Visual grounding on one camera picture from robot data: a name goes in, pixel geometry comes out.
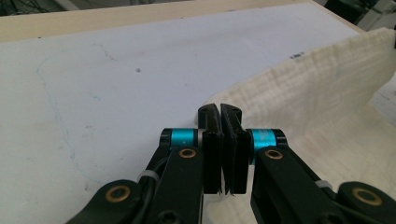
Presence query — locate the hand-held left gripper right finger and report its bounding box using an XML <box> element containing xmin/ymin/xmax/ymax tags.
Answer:
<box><xmin>219</xmin><ymin>103</ymin><xmax>288</xmax><ymax>196</ymax></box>

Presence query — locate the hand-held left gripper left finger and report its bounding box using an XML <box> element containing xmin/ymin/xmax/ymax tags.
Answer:
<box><xmin>160</xmin><ymin>103</ymin><xmax>225</xmax><ymax>196</ymax></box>

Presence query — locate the cream towel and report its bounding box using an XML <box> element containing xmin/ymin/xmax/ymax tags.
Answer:
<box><xmin>197</xmin><ymin>26</ymin><xmax>396</xmax><ymax>224</ymax></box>

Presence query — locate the white foam mat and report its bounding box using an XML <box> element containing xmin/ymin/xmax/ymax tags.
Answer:
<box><xmin>0</xmin><ymin>2</ymin><xmax>396</xmax><ymax>224</ymax></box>

